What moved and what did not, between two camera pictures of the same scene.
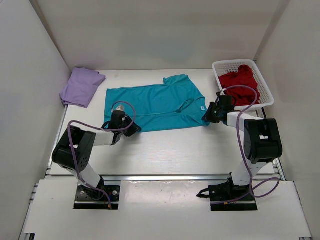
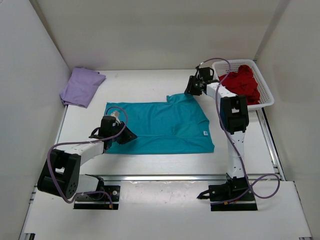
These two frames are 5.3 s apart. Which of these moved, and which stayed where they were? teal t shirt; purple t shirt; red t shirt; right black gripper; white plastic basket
Moved: teal t shirt; right black gripper
Stayed: purple t shirt; white plastic basket; red t shirt
